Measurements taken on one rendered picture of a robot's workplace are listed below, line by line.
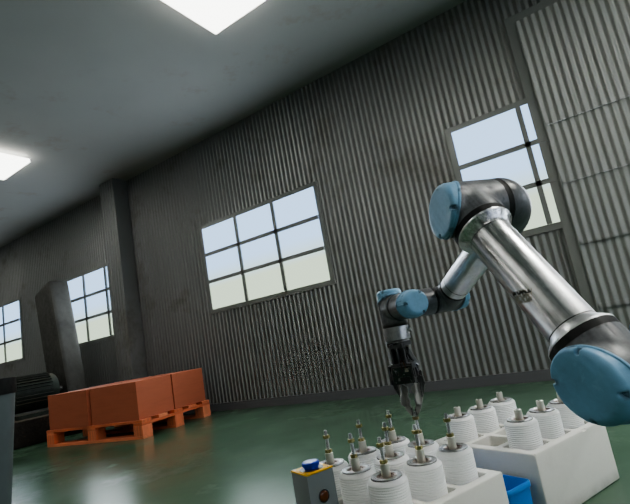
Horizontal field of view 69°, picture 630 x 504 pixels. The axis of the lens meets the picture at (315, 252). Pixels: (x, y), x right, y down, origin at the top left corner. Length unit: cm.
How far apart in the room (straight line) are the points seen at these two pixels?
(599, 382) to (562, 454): 87
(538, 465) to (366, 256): 297
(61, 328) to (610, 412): 649
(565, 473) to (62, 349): 600
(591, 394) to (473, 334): 314
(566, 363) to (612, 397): 7
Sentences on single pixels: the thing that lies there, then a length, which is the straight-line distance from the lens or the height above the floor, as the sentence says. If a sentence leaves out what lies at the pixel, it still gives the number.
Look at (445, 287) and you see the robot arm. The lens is 130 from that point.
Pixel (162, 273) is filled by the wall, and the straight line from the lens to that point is 600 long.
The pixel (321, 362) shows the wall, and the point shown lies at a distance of 450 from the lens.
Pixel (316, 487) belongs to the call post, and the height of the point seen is 28.
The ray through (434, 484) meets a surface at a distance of 126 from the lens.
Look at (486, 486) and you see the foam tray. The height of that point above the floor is 17.
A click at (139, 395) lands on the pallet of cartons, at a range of 459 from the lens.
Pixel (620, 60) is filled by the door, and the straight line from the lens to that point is 400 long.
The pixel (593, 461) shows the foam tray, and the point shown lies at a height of 8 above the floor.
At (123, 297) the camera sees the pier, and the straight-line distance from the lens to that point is 626.
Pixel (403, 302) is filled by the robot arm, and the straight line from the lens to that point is 125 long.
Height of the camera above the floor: 60
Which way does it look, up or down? 10 degrees up
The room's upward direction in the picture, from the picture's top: 10 degrees counter-clockwise
